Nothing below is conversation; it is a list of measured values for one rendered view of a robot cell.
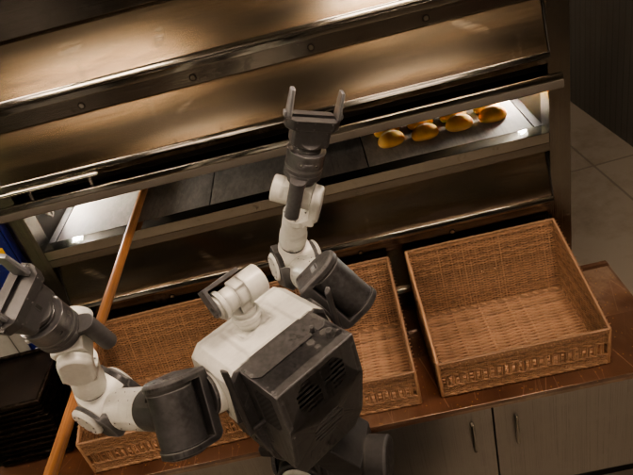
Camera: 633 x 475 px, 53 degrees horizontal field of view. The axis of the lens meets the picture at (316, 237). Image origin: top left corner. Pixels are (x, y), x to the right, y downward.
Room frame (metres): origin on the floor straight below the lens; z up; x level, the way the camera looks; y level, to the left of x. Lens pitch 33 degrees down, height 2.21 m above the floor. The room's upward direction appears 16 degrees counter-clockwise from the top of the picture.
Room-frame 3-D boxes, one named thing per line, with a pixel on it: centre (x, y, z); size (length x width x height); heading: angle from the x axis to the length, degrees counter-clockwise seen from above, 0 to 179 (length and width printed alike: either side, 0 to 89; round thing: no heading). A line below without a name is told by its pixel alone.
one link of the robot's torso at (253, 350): (0.97, 0.15, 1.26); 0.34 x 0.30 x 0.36; 124
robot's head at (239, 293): (1.03, 0.18, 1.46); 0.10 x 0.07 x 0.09; 124
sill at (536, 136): (1.94, 0.05, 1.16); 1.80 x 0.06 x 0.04; 85
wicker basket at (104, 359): (1.70, 0.65, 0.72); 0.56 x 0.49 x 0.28; 86
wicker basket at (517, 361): (1.60, -0.55, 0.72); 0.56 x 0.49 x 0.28; 85
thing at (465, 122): (2.31, -0.56, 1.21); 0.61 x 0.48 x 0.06; 175
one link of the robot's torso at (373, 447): (0.98, 0.10, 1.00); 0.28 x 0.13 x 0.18; 69
